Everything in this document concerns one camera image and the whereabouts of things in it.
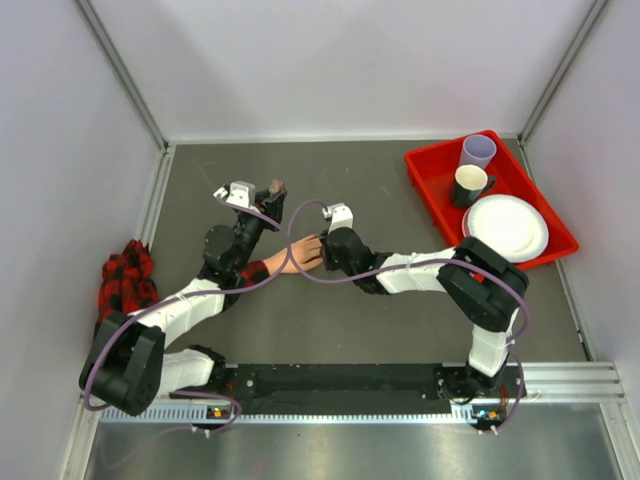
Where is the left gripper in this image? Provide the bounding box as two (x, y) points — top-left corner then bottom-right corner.
(233, 187), (286, 272)

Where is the glitter nail polish bottle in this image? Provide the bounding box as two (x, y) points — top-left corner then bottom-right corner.
(269, 180), (287, 196)

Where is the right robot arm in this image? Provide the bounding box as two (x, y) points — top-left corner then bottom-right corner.
(321, 227), (531, 401)

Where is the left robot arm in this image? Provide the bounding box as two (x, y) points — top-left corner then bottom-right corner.
(79, 181), (287, 416)

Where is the mannequin hand with long nails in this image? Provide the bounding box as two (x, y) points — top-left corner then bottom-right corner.
(263, 235), (323, 276)

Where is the red plastic tray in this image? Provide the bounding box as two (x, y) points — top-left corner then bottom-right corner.
(404, 130), (579, 271)

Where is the black mug white inside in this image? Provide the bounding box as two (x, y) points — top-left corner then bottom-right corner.
(450, 165), (497, 208)

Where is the red black plaid sleeve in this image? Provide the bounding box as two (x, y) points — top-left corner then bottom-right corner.
(93, 239), (270, 338)

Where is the lavender plastic cup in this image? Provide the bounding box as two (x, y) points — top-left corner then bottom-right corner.
(459, 134), (497, 170)

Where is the white paper plates stack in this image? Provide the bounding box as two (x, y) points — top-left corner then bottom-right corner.
(461, 194), (550, 264)

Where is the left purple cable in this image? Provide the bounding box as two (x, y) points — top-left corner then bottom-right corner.
(79, 192), (329, 439)

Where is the purple cable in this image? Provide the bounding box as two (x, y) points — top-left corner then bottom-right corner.
(79, 192), (329, 439)
(288, 199), (532, 435)

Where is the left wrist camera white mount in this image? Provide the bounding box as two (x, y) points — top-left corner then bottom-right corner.
(213, 181), (256, 209)

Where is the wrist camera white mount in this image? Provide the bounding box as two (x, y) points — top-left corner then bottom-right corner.
(321, 203), (354, 233)
(213, 181), (256, 209)

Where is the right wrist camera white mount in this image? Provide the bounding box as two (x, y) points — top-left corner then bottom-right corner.
(321, 203), (354, 233)

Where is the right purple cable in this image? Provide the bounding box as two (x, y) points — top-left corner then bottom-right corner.
(288, 199), (532, 435)

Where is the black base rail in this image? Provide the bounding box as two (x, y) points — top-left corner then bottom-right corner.
(184, 363), (526, 416)

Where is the white cable duct strip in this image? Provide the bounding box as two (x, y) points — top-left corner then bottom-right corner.
(99, 401), (505, 426)

